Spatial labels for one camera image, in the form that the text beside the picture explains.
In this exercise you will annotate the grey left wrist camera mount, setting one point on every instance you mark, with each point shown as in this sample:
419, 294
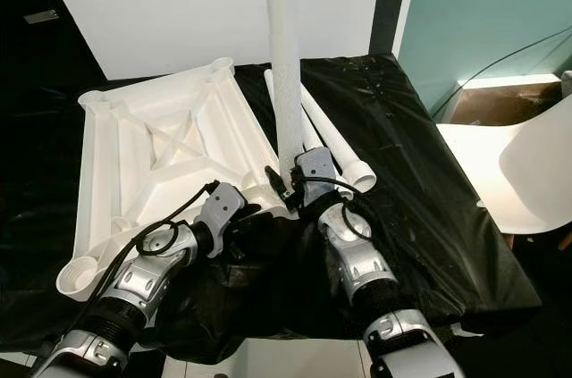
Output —
219, 208

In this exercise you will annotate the white bag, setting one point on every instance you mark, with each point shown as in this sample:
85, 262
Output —
567, 83

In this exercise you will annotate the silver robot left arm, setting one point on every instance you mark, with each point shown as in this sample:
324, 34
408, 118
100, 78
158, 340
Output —
143, 284

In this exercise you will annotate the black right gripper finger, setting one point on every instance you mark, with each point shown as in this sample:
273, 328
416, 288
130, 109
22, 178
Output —
276, 188

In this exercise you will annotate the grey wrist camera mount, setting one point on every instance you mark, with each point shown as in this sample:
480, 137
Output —
313, 168
219, 208

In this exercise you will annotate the white shell chair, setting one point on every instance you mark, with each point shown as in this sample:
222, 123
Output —
536, 163

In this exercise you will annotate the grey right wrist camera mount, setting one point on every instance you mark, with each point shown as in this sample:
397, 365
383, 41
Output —
313, 168

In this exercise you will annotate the small grey metal plate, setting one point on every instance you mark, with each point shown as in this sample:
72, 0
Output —
41, 16

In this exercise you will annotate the white plastic table top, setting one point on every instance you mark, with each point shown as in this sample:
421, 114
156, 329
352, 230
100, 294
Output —
170, 146

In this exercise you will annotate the large white backdrop panel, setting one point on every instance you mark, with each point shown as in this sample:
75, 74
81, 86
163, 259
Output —
170, 3

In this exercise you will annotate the black table cloth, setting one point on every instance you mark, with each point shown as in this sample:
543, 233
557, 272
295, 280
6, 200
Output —
420, 217

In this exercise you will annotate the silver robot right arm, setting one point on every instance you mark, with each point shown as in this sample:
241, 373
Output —
362, 262

